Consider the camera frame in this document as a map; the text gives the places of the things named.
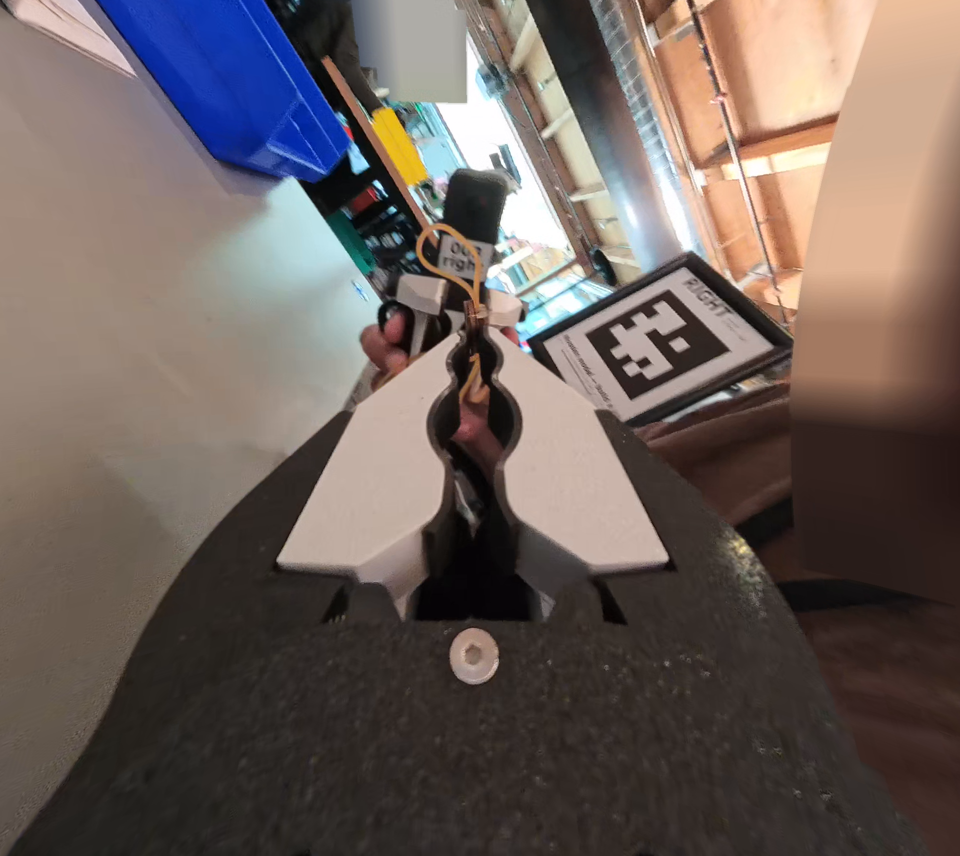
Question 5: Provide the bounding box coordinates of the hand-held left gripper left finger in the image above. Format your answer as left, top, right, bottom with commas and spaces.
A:
276, 330, 474, 620

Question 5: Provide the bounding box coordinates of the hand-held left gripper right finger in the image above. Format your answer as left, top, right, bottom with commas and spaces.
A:
482, 330, 671, 613

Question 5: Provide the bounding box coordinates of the small wooden model part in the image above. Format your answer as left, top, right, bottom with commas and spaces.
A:
465, 301, 492, 377

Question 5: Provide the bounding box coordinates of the tan rubber band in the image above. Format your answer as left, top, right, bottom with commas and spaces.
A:
416, 222, 489, 401

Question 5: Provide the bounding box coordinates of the person's right hand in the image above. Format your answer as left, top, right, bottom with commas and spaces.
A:
360, 311, 423, 394

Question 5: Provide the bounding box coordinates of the green storage crate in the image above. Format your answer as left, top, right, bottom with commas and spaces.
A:
326, 211, 376, 276

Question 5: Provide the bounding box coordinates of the yellow plastic bin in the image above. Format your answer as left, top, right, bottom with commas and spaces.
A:
371, 108, 429, 186

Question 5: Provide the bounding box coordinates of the person's brown shirt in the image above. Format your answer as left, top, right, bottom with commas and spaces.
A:
637, 384, 960, 856

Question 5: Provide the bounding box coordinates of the framed black-white marker sign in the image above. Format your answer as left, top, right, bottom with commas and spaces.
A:
528, 252, 795, 426

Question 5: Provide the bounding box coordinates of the wooden workbench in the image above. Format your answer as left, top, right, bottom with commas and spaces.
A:
322, 56, 440, 238

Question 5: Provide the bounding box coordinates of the black ceiling pipe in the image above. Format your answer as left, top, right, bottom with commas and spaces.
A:
483, 0, 680, 265

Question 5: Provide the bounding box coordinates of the black steel rod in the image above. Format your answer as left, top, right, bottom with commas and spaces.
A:
652, 0, 796, 325

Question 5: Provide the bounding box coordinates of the blue plastic bin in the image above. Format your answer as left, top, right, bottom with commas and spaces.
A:
51, 0, 350, 182

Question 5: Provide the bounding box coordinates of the white instruction booklet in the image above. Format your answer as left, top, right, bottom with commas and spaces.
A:
0, 0, 140, 77

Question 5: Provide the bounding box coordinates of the silver ventilation duct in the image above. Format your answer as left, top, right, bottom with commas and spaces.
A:
551, 0, 702, 257

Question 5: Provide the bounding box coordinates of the black chest strap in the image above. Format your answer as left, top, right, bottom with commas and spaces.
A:
738, 496, 939, 611

